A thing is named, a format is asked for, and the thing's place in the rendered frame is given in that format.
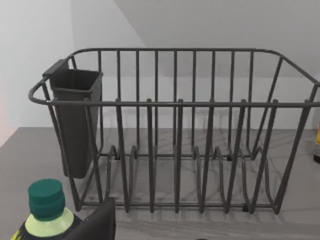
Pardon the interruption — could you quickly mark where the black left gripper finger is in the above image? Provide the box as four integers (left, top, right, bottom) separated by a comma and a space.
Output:
65, 197, 117, 240

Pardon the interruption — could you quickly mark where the green bottle with green cap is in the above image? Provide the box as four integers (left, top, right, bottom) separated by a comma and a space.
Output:
9, 179, 83, 240

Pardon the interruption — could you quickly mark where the dark grey cutlery holder cup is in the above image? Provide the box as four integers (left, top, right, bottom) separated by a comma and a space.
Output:
42, 58, 104, 179

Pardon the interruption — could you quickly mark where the yellow and black bottle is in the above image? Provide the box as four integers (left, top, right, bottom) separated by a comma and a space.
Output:
313, 121, 320, 164

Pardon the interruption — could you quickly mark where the dark grey wire dish rack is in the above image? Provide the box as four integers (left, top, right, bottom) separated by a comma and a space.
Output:
28, 47, 320, 215

